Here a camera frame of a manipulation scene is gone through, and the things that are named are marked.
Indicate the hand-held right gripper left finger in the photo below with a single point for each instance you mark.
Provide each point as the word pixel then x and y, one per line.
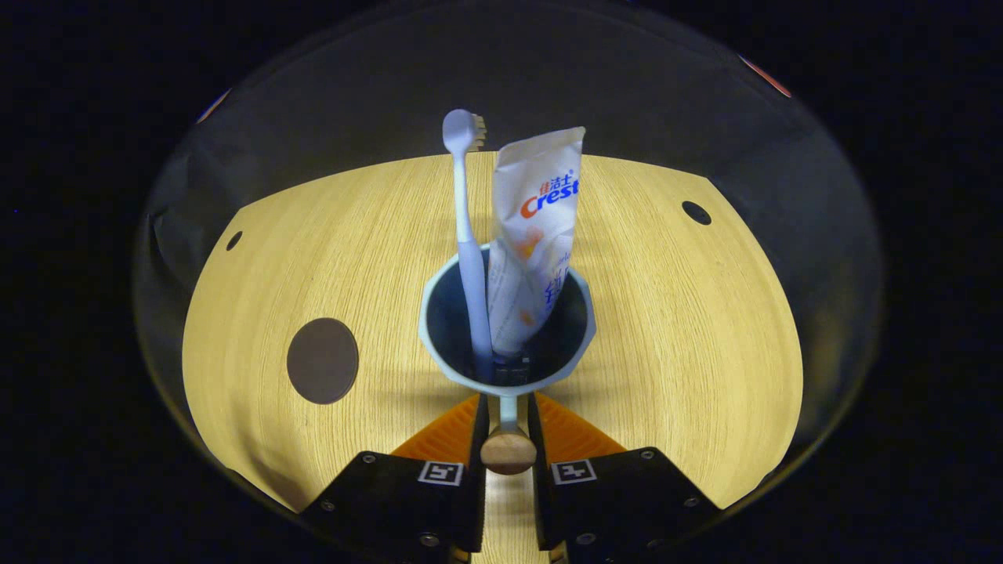
pixel 400 501

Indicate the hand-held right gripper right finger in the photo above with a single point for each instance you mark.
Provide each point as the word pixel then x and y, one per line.
pixel 619 501

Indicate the dark round coaster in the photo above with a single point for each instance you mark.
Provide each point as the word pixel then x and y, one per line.
pixel 323 361

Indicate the light blue cup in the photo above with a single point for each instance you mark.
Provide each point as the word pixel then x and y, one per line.
pixel 439 345

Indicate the white toothbrush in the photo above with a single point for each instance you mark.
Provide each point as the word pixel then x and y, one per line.
pixel 470 258

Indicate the white toothpaste tube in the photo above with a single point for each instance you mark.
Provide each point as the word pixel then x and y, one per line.
pixel 537 227

